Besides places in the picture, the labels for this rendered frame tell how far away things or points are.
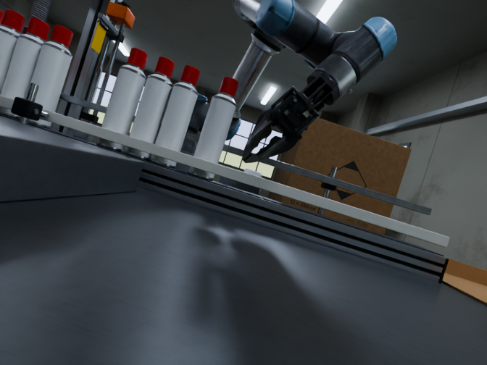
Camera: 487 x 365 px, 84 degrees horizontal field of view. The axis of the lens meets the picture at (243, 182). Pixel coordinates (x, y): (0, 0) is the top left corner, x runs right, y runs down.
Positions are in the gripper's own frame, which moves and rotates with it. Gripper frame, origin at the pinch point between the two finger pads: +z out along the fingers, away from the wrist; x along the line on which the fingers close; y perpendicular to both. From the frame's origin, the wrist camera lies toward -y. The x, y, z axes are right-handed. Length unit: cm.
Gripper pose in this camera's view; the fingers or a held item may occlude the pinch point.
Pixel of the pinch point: (248, 157)
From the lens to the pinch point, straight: 54.5
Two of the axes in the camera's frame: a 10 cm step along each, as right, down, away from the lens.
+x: 6.7, 7.4, -0.1
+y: -0.2, 0.0, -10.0
